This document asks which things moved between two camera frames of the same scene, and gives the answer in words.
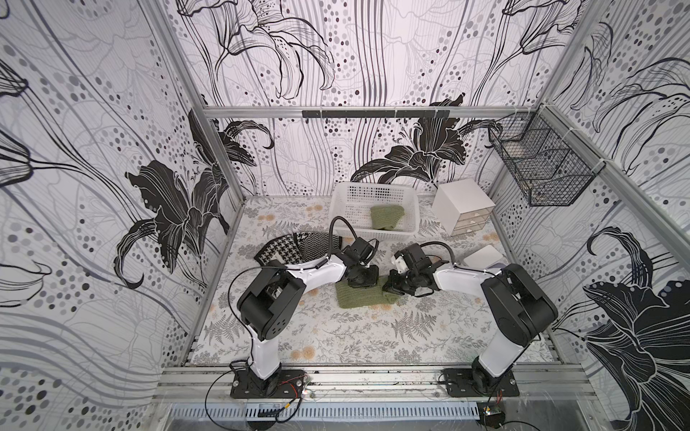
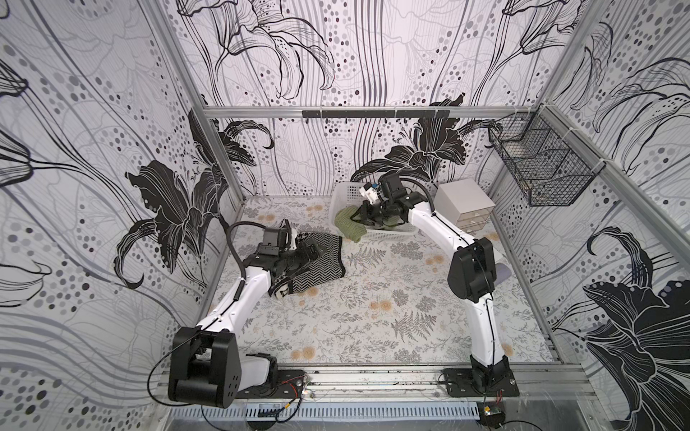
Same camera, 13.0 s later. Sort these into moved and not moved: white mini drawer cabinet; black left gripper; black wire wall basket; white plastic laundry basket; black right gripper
Moved: black left gripper; black right gripper
Not moved: black wire wall basket; white plastic laundry basket; white mini drawer cabinet
